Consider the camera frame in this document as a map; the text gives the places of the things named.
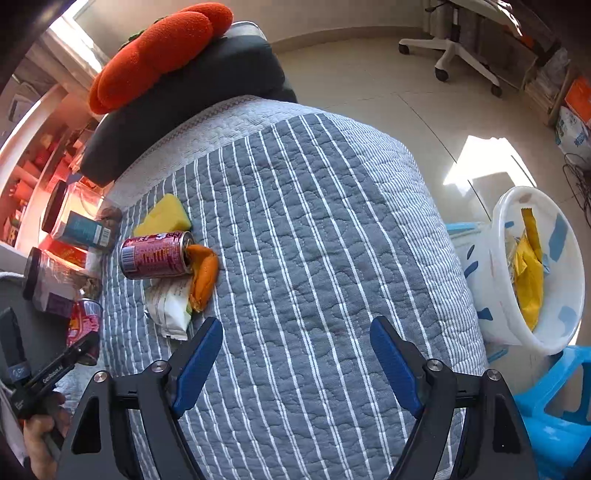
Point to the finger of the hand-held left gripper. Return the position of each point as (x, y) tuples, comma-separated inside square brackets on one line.
[(81, 348)]

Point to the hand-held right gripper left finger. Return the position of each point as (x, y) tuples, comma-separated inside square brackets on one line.
[(198, 364)]

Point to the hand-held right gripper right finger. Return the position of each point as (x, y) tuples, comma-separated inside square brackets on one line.
[(395, 364)]

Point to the red drink can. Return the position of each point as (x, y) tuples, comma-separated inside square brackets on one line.
[(85, 318), (152, 254)]

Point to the white plastic bin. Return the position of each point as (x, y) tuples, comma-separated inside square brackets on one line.
[(508, 300)]

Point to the yellow plastic bag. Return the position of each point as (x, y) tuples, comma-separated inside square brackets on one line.
[(526, 277)]

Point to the person's left hand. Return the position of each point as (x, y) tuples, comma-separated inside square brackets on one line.
[(41, 438)]

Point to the white foil snack wrapper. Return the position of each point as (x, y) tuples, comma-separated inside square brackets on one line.
[(168, 309)]

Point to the clear jar purple label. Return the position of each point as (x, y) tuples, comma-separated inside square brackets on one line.
[(51, 290)]

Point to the orange snack wrapper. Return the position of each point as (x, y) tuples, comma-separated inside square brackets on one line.
[(205, 272)]

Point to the clear jar teal label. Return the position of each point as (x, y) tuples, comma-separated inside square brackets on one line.
[(83, 230)]

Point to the grey striped quilted blanket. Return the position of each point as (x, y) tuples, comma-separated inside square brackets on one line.
[(300, 258)]

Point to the yellow sponge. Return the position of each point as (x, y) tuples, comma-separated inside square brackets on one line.
[(166, 214)]

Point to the blue plastic stool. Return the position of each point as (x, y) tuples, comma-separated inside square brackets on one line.
[(554, 415)]

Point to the white shelf unit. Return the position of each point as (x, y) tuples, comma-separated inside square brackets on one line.
[(41, 152)]

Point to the dark grey seat cushion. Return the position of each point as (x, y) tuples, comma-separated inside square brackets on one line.
[(207, 78)]

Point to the white plastic bag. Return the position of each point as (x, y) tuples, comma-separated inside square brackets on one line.
[(572, 134)]

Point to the orange pumpkin cushion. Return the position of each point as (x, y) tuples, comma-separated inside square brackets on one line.
[(152, 55)]

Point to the white office chair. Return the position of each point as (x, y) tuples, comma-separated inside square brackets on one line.
[(450, 48)]

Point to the orange box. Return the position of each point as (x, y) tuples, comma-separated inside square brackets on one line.
[(579, 97)]

